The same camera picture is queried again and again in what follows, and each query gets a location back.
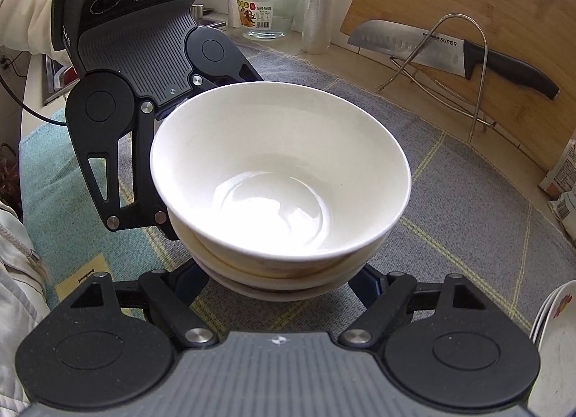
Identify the metal wire rack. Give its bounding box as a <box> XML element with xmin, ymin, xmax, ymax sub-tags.
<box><xmin>377</xmin><ymin>13</ymin><xmax>498</xmax><ymax>144</ymax></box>

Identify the black-handled kitchen knife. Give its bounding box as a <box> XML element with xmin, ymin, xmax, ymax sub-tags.
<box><xmin>346</xmin><ymin>20</ymin><xmax>560</xmax><ymax>100</ymax></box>

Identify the clear plastic wrap roll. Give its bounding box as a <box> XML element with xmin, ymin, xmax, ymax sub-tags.
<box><xmin>302</xmin><ymin>0</ymin><xmax>338</xmax><ymax>55</ymax></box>

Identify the white bag with orange print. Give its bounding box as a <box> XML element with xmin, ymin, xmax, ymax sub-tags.
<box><xmin>537</xmin><ymin>138</ymin><xmax>576</xmax><ymax>202</ymax></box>

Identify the grey checked table mat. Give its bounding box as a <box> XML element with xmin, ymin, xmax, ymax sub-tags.
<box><xmin>18</xmin><ymin>41</ymin><xmax>576</xmax><ymax>337</ymax></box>

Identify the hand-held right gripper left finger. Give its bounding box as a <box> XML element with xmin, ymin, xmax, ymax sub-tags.
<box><xmin>67</xmin><ymin>261</ymin><xmax>212</xmax><ymax>348</ymax></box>

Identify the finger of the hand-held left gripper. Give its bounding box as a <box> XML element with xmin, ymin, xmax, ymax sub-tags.
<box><xmin>191</xmin><ymin>54</ymin><xmax>266</xmax><ymax>89</ymax></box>
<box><xmin>67</xmin><ymin>99</ymin><xmax>181</xmax><ymax>240</ymax></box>

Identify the plain white bowl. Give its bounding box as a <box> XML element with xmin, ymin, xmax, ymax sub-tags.
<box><xmin>167</xmin><ymin>210</ymin><xmax>388</xmax><ymax>280</ymax></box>
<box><xmin>150</xmin><ymin>81</ymin><xmax>411</xmax><ymax>265</ymax></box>

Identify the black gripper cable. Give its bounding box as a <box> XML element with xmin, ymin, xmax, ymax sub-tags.
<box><xmin>0</xmin><ymin>50</ymin><xmax>68</xmax><ymax>124</ymax></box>

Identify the person's left forearm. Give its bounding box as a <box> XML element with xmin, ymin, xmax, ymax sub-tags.
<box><xmin>0</xmin><ymin>0</ymin><xmax>75</xmax><ymax>67</ymax></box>

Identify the brown wiry object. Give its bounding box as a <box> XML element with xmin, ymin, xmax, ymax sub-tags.
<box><xmin>0</xmin><ymin>142</ymin><xmax>22</xmax><ymax>220</ymax></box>

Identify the person's white jacket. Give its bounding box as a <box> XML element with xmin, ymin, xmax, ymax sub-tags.
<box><xmin>0</xmin><ymin>198</ymin><xmax>51</xmax><ymax>417</ymax></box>

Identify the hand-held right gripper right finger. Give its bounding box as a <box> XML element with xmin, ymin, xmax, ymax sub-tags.
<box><xmin>339</xmin><ymin>264</ymin><xmax>491</xmax><ymax>348</ymax></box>

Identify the white bag with blue print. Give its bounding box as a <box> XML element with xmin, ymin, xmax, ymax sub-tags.
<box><xmin>546</xmin><ymin>189</ymin><xmax>576</xmax><ymax>242</ymax></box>

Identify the large glass jar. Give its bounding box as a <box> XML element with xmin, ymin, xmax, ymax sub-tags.
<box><xmin>236</xmin><ymin>0</ymin><xmax>300</xmax><ymax>42</ymax></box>

